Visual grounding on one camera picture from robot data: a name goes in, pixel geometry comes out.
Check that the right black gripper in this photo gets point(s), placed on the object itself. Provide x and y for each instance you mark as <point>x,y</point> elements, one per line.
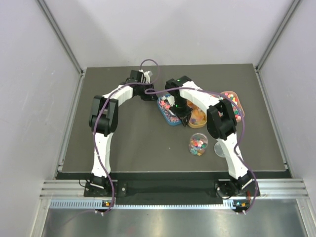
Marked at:
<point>184,116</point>

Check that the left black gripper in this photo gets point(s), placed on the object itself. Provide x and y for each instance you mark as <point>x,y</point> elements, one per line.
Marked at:
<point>147,95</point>

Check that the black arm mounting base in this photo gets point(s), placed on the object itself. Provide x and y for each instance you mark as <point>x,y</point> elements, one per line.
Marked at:
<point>130,188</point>

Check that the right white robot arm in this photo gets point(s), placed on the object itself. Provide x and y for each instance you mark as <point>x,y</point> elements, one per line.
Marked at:
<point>221,125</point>

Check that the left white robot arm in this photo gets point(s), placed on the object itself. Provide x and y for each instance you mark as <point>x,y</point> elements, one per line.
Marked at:
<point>104,117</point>

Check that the yellow tray of popsicle candies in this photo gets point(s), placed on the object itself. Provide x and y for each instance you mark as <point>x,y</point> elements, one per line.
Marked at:
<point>198,117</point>

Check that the pink tray of star candies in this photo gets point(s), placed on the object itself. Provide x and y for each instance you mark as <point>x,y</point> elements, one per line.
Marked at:
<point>236,105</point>

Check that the blue tray of lollipops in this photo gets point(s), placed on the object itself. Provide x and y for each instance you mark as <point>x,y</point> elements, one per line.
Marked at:
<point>164,107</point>

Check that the clear plastic jar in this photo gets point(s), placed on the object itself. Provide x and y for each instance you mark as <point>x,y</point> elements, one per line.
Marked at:
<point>198,144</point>

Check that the clear round jar lid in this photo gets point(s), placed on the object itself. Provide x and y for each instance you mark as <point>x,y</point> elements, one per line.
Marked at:
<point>218,149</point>

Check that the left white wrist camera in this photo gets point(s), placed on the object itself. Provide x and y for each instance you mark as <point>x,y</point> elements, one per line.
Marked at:
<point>146,76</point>

